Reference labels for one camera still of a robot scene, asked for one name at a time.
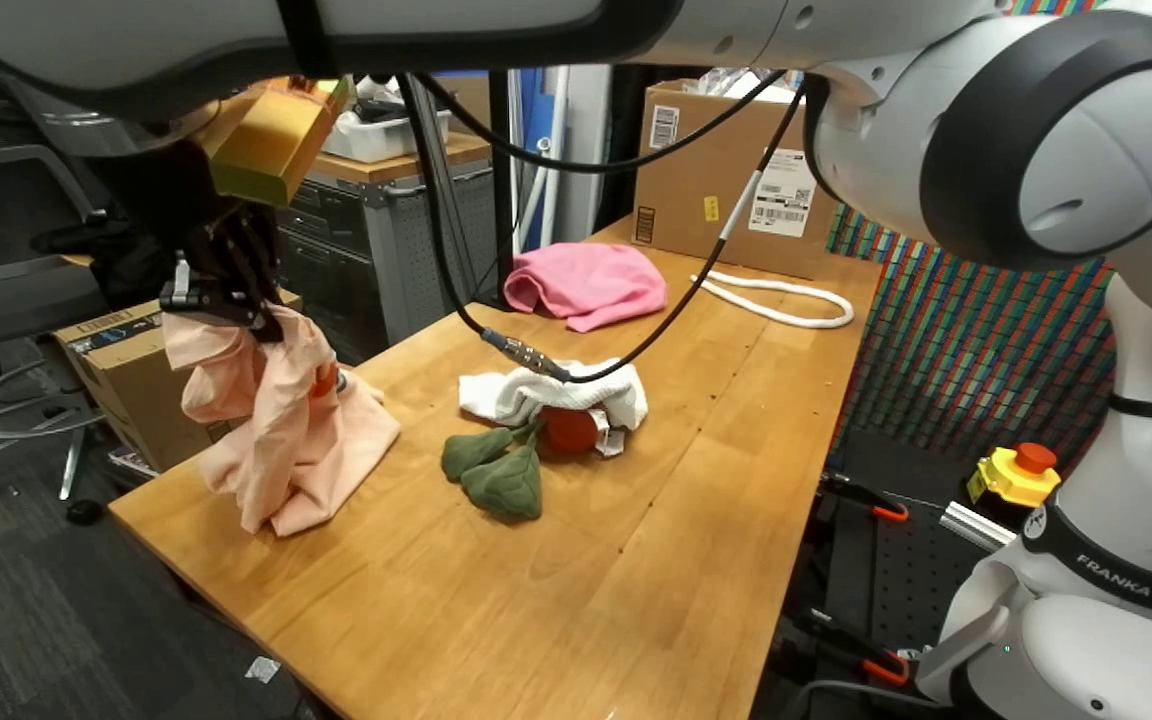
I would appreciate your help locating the clear plastic bag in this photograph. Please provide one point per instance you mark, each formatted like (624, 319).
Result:
(736, 81)

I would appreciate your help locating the yellow green wrist camera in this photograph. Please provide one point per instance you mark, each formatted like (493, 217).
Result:
(276, 140)

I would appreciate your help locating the black bag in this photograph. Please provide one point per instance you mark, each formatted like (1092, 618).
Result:
(120, 264)

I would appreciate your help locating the silver slanted pole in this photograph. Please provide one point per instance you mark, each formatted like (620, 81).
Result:
(450, 202)

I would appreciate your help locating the white towel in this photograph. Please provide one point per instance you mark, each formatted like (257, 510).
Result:
(602, 386)

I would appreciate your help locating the white plastic bin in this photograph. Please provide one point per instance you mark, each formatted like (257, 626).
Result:
(377, 139)

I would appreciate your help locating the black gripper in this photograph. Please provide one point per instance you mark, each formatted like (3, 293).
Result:
(218, 243)

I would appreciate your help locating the hot pink cloth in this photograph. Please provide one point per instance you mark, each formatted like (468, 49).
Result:
(588, 282)

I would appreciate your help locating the black upright pole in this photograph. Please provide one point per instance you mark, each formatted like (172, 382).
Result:
(504, 202)

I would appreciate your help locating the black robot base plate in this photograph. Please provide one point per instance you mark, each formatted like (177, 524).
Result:
(896, 572)

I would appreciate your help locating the pale peach shirt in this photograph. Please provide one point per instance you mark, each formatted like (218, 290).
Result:
(298, 441)

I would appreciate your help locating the yellow red emergency stop button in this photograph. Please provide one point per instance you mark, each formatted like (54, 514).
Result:
(1015, 483)

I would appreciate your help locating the cardboard box with shipping label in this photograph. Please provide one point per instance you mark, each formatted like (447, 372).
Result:
(683, 227)

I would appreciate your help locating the white upright panel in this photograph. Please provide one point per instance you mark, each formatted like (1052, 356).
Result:
(583, 160)

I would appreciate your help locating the wooden top workbench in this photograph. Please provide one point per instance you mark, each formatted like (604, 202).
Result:
(377, 243)

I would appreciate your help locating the red radish plush green leaves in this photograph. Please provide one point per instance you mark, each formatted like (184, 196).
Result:
(501, 483)

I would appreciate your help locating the orange black clamp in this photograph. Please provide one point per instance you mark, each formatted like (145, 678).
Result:
(868, 505)
(868, 662)

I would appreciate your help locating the gray office chair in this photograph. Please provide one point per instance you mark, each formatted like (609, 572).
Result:
(3, 293)

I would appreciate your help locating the cardboard box with black tape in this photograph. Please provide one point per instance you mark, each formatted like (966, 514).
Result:
(120, 386)

